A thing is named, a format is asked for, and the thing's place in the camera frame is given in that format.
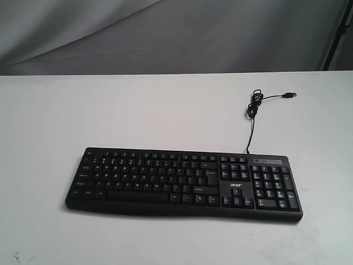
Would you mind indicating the black acer keyboard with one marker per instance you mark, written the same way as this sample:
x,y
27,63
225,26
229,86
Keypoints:
x,y
185,183

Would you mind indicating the grey backdrop cloth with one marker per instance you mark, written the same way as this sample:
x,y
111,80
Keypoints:
x,y
166,37

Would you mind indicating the black tripod stand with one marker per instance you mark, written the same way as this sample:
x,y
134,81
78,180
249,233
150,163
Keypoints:
x,y
340,32

